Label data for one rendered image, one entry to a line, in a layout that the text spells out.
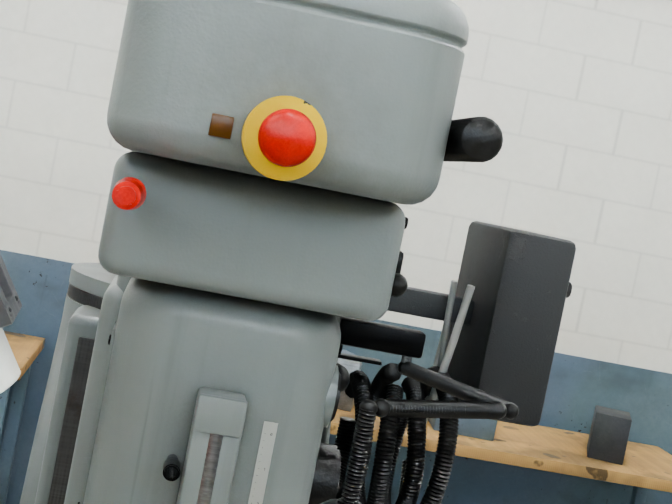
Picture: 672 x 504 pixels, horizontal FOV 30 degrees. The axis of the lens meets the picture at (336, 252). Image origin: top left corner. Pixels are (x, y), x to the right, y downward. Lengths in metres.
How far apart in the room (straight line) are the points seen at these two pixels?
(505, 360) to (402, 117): 0.52
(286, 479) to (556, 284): 0.45
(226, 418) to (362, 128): 0.26
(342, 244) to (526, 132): 4.53
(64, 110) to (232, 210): 4.37
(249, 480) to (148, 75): 0.36
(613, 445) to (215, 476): 4.09
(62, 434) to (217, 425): 0.54
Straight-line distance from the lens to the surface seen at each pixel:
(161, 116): 0.91
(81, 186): 5.34
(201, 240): 1.00
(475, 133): 0.96
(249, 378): 1.05
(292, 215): 1.00
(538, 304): 1.38
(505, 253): 1.37
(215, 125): 0.90
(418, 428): 1.38
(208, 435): 1.02
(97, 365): 1.25
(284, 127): 0.86
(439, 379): 1.12
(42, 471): 1.55
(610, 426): 5.05
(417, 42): 0.92
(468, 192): 5.46
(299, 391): 1.06
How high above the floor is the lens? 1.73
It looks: 3 degrees down
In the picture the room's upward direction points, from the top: 11 degrees clockwise
